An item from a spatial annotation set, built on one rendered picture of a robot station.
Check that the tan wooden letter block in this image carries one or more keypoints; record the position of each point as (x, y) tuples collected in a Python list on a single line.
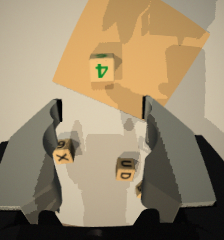
[(138, 190), (65, 152), (125, 169), (101, 67)]

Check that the orange mat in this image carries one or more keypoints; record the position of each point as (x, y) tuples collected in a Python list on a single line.
[(153, 44)]

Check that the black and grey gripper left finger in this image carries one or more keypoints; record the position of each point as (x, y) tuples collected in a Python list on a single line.
[(29, 182)]

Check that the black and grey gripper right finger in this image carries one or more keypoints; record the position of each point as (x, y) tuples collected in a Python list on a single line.
[(183, 176)]

